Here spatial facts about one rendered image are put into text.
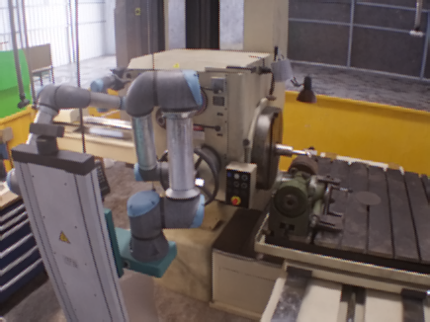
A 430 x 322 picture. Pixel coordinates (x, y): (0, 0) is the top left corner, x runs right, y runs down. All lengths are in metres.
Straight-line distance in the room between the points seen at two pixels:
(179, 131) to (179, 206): 0.25
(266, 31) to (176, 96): 1.49
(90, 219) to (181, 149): 0.37
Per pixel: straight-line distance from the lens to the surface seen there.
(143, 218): 1.15
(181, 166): 1.09
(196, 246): 2.52
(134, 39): 2.93
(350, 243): 1.99
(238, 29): 2.49
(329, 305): 2.02
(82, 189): 1.04
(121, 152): 2.80
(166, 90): 1.04
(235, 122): 1.90
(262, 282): 2.50
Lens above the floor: 2.17
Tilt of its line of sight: 25 degrees down
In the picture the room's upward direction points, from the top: straight up
